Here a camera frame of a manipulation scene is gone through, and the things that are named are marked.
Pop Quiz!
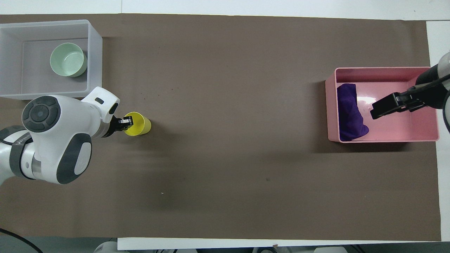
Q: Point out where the pink plastic box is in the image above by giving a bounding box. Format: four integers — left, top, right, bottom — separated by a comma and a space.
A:
325, 67, 440, 143

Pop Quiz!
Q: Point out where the yellow plastic cup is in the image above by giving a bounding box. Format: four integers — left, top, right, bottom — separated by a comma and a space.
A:
123, 112, 152, 137

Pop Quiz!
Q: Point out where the purple cloth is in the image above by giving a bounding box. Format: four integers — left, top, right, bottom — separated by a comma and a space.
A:
336, 83, 370, 142

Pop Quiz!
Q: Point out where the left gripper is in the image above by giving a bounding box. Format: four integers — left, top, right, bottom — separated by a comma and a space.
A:
107, 117, 123, 137

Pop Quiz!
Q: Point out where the translucent white storage box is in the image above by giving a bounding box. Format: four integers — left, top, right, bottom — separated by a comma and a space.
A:
0, 20, 103, 101

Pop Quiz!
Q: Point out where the pale green bowl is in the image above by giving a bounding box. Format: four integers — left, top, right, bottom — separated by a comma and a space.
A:
50, 43, 88, 78

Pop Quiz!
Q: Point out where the black cable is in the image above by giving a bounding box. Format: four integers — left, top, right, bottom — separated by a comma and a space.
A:
0, 228, 44, 253
442, 100, 450, 134

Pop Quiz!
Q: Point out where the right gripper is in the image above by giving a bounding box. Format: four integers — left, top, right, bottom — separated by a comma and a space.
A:
409, 65, 450, 111

